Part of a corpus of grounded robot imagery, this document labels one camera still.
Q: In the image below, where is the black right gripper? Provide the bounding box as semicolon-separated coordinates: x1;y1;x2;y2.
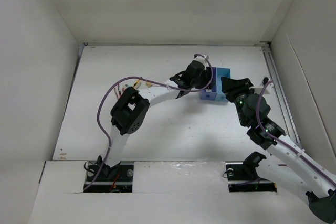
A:
221;76;257;126

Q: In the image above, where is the yellow eraser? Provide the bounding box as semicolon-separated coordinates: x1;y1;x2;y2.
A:
146;82;153;88

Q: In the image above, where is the yellow black utility knife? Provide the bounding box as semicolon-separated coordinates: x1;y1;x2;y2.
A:
133;79;142;90

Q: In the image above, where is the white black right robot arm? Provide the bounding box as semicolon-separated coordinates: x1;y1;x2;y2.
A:
221;77;335;223

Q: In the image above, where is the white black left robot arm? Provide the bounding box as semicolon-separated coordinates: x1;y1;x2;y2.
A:
99;55;212;180

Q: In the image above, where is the light blue storage bin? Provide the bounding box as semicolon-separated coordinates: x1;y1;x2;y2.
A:
214;67;232;103

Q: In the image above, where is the purple blue storage bin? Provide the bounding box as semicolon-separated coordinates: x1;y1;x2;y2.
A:
199;67;217;101

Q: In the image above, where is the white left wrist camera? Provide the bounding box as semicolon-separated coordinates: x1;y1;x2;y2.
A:
194;54;209;66

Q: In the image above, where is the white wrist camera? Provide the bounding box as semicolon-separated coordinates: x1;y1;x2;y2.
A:
194;54;209;66
249;77;274;95

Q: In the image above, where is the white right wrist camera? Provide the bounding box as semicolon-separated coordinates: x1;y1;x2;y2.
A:
249;77;274;95

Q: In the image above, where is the aluminium rail right edge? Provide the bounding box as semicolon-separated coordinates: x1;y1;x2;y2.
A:
260;42;302;148

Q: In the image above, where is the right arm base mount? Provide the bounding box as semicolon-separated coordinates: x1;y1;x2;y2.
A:
222;152;277;193

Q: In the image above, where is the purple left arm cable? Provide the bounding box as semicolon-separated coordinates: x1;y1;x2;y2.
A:
83;52;214;192

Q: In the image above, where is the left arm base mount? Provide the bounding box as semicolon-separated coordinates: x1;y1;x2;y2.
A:
83;156;134;193

